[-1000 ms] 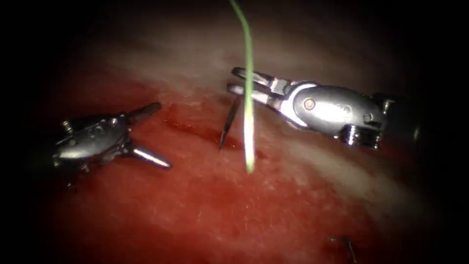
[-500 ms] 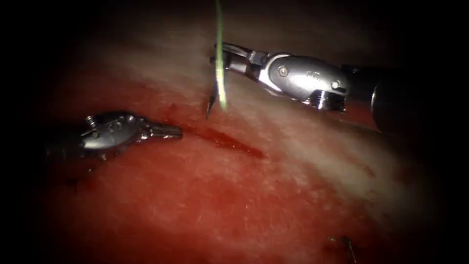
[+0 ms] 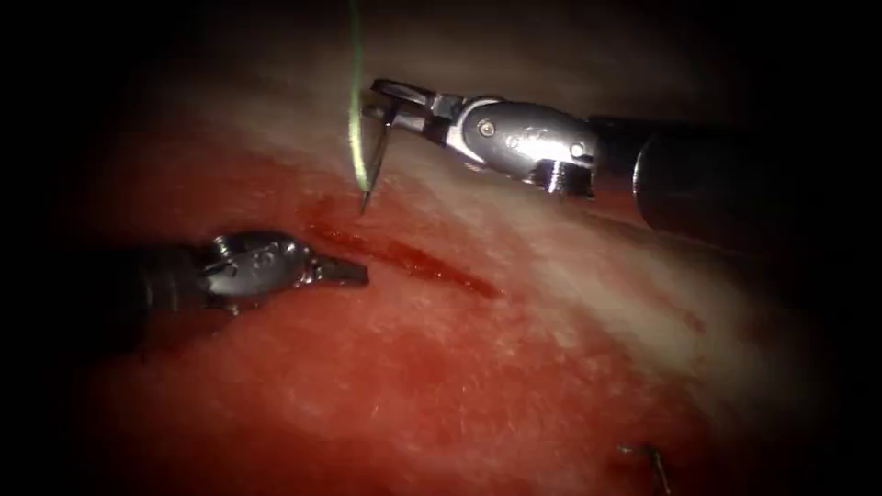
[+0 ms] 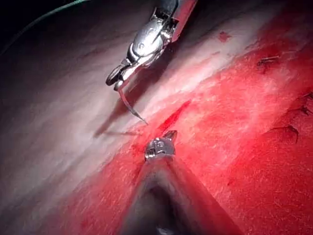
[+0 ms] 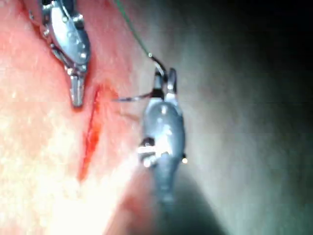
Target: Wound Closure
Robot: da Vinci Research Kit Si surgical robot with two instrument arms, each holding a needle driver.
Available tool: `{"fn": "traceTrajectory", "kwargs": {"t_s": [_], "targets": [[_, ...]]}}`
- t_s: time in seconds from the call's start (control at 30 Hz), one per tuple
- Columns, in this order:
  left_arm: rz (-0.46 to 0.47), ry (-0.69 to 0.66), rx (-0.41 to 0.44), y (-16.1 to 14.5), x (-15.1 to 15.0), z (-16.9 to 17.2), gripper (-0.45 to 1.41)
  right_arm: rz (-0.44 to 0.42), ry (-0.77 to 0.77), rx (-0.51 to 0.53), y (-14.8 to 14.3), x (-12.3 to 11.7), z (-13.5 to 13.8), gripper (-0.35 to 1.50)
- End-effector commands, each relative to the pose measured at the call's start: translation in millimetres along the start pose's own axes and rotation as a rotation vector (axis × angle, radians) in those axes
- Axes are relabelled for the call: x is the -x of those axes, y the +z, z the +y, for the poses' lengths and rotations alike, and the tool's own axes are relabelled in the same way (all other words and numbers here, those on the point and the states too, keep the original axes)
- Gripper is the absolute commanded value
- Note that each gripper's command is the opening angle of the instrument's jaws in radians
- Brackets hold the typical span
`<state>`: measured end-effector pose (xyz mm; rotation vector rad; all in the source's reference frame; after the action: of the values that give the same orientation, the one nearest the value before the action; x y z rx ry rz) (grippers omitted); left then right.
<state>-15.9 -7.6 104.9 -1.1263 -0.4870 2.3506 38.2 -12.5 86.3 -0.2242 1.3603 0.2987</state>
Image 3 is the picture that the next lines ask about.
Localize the left arm needle driver jaw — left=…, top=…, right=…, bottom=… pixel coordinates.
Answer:
left=313, top=255, right=370, bottom=287

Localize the right arm needle driver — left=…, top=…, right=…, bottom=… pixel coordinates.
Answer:
left=429, top=95, right=599, bottom=201

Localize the right arm needle driver jaw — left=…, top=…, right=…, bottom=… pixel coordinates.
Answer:
left=360, top=102, right=436, bottom=136
left=370, top=77, right=438, bottom=112

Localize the left arm needle driver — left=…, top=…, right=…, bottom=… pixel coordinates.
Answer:
left=203, top=230, right=321, bottom=310

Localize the blue thread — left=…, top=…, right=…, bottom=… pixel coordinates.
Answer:
left=346, top=0, right=370, bottom=194

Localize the curved steel needle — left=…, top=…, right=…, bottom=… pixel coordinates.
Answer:
left=359, top=103, right=398, bottom=215

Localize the tissue pad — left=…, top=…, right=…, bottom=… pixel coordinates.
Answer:
left=40, top=0, right=849, bottom=496

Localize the black stitching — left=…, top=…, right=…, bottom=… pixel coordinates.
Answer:
left=616, top=442, right=673, bottom=496

